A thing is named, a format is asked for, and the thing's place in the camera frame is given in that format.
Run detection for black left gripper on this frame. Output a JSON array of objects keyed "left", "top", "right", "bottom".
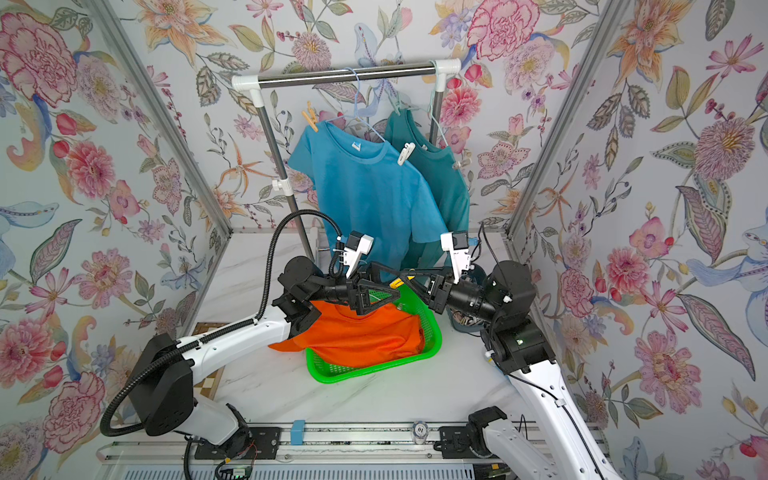
[{"left": 303, "top": 267, "right": 402, "bottom": 316}]

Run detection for orange garment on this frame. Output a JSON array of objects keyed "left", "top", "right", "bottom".
[{"left": 270, "top": 301, "right": 421, "bottom": 367}]

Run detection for blue garment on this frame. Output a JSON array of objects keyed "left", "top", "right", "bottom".
[{"left": 287, "top": 121, "right": 451, "bottom": 280}]

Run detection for teal embroidered t-shirt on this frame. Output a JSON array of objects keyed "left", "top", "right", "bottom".
[{"left": 380, "top": 110, "right": 469, "bottom": 269}]

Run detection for light blue wire hanger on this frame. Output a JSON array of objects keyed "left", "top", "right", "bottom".
[{"left": 326, "top": 67, "right": 386, "bottom": 143}]

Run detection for mint green clothespin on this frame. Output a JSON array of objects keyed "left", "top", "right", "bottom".
[{"left": 390, "top": 95, "right": 402, "bottom": 115}]

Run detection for beige yellow clothespin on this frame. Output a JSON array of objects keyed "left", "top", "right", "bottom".
[{"left": 302, "top": 101, "right": 319, "bottom": 132}]

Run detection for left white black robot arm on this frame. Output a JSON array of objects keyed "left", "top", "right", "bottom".
[{"left": 99, "top": 231, "right": 400, "bottom": 456}]

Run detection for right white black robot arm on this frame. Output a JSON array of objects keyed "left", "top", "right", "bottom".
[{"left": 395, "top": 232, "right": 619, "bottom": 479}]

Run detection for dark teal clothespin bin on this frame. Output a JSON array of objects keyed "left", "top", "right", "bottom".
[{"left": 446, "top": 265, "right": 487, "bottom": 335}]

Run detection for bright green plastic tray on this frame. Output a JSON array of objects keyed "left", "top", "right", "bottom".
[{"left": 306, "top": 285, "right": 442, "bottom": 384}]

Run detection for wooden chessboard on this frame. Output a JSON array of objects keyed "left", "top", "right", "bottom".
[{"left": 190, "top": 322, "right": 226, "bottom": 403}]

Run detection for metal clothes rack white joints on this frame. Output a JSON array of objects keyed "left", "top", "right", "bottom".
[{"left": 232, "top": 59, "right": 460, "bottom": 268}]

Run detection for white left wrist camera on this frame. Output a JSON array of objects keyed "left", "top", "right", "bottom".
[{"left": 342, "top": 231, "right": 374, "bottom": 278}]

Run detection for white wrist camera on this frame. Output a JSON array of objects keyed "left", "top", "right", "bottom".
[
  {"left": 342, "top": 231, "right": 374, "bottom": 278},
  {"left": 440, "top": 231, "right": 471, "bottom": 284}
]

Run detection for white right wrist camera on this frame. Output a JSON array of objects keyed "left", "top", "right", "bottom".
[{"left": 440, "top": 231, "right": 471, "bottom": 284}]

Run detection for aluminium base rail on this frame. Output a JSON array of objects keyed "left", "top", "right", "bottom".
[{"left": 95, "top": 421, "right": 607, "bottom": 480}]

